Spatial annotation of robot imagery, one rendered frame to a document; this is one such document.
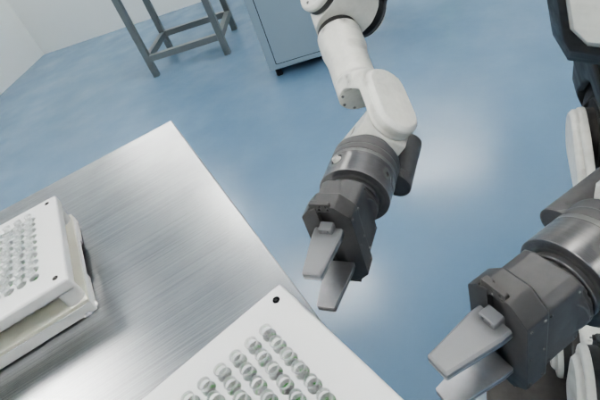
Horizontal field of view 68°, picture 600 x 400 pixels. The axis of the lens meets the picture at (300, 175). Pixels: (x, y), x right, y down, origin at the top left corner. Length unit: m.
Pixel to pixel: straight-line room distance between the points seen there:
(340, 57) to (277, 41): 2.33
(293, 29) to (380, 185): 2.51
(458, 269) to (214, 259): 1.07
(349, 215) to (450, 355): 0.16
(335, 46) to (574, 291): 0.47
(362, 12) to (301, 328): 0.51
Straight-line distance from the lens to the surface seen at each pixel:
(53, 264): 0.71
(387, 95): 0.61
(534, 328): 0.37
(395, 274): 1.60
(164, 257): 0.71
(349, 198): 0.48
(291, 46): 3.02
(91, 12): 6.29
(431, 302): 1.52
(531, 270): 0.40
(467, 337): 0.38
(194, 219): 0.74
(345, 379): 0.41
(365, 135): 0.58
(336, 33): 0.72
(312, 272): 0.44
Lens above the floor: 1.26
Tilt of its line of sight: 36 degrees down
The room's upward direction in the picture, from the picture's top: 21 degrees counter-clockwise
